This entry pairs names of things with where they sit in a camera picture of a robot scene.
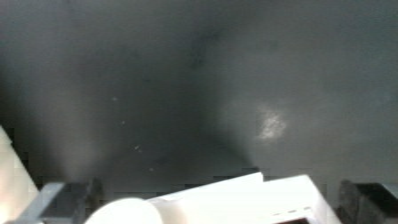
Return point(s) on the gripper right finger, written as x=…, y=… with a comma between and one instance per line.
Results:
x=367, y=203

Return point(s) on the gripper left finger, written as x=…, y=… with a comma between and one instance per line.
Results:
x=64, y=204

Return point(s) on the white drawer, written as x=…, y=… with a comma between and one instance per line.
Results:
x=238, y=201

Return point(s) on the white L-shaped fence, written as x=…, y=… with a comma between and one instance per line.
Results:
x=17, y=190

